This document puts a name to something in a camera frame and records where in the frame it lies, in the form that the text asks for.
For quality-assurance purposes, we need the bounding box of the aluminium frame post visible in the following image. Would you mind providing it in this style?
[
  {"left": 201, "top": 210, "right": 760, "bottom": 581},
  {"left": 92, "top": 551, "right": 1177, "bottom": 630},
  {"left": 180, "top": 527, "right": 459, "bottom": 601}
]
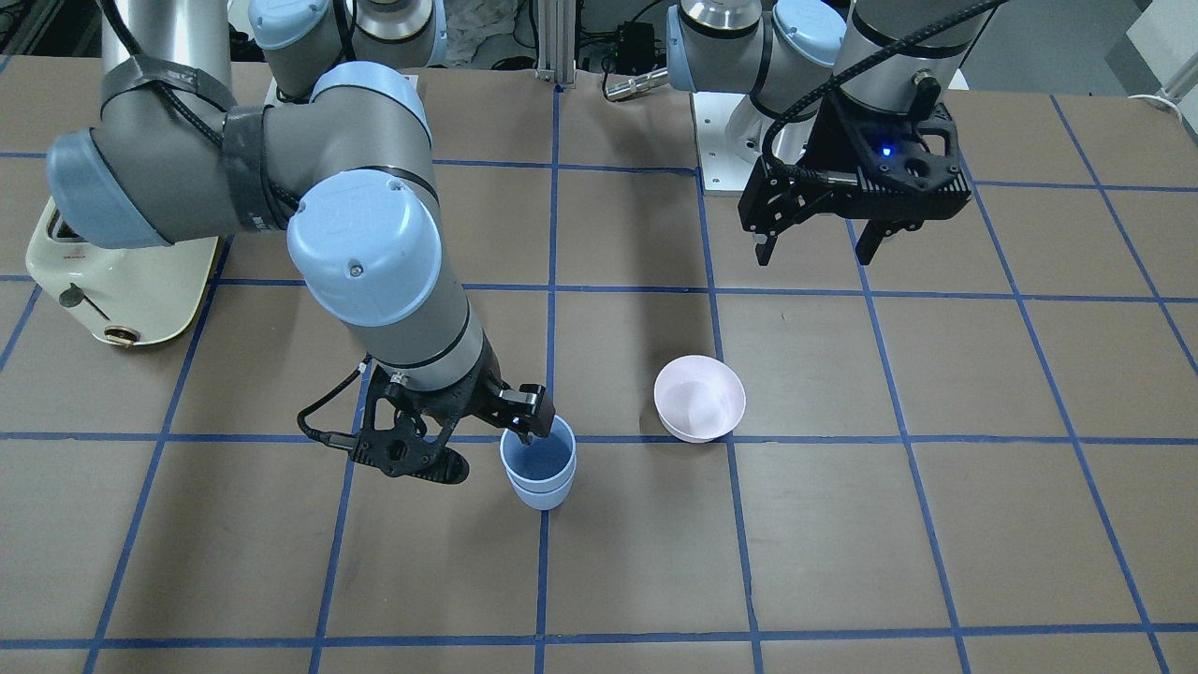
[{"left": 530, "top": 1, "right": 577, "bottom": 90}]

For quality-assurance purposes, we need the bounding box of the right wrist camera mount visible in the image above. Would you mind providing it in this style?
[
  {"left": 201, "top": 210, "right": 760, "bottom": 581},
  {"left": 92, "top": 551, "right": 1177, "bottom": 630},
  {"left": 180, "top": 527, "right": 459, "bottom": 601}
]
[{"left": 297, "top": 379, "right": 470, "bottom": 485}]

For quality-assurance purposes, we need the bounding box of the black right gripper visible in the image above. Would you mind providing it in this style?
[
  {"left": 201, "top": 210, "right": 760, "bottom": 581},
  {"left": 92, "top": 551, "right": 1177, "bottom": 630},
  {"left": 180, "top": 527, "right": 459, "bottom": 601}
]
[{"left": 371, "top": 351, "right": 556, "bottom": 441}]

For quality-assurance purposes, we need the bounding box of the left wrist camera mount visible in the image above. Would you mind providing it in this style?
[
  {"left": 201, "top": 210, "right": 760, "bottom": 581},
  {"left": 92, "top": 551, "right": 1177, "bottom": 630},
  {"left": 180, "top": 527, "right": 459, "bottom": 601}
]
[{"left": 803, "top": 91, "right": 972, "bottom": 219}]

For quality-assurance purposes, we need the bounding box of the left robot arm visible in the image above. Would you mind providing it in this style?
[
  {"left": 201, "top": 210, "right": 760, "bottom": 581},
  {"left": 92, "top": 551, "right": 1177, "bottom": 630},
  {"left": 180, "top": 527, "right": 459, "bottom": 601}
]
[{"left": 604, "top": 1, "right": 997, "bottom": 265}]

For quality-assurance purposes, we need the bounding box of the cream white toaster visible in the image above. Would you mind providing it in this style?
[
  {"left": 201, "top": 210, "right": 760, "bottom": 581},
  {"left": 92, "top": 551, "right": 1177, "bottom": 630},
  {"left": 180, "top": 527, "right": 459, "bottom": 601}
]
[{"left": 25, "top": 199, "right": 219, "bottom": 346}]

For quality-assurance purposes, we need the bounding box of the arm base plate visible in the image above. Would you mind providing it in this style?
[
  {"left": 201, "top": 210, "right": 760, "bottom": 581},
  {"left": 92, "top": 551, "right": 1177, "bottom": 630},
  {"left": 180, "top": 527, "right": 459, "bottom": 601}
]
[{"left": 692, "top": 91, "right": 773, "bottom": 198}]

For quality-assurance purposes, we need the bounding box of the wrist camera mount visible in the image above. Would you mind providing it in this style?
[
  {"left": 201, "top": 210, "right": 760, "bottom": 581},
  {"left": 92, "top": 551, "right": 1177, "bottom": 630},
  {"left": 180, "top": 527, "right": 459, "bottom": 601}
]
[
  {"left": 297, "top": 379, "right": 470, "bottom": 485},
  {"left": 803, "top": 91, "right": 972, "bottom": 219}
]

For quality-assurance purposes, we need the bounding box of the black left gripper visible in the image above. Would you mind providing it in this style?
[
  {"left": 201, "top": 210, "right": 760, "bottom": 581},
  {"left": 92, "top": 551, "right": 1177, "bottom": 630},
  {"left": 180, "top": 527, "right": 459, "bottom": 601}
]
[{"left": 738, "top": 156, "right": 937, "bottom": 266}]

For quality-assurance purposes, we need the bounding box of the pink bowl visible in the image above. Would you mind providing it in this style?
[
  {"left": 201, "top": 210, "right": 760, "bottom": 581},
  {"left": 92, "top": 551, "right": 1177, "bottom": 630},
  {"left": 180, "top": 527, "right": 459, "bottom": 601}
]
[{"left": 653, "top": 356, "right": 746, "bottom": 444}]

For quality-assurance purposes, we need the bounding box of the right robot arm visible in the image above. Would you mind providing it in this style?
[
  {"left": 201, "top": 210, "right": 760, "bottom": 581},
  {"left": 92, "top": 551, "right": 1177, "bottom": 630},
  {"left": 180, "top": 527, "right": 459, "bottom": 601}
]
[{"left": 47, "top": 1, "right": 555, "bottom": 441}]

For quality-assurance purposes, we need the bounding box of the blue cup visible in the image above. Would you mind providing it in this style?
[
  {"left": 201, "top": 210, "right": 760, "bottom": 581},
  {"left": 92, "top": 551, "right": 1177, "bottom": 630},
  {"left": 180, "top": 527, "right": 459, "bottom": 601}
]
[
  {"left": 509, "top": 475, "right": 574, "bottom": 511},
  {"left": 498, "top": 417, "right": 577, "bottom": 494}
]

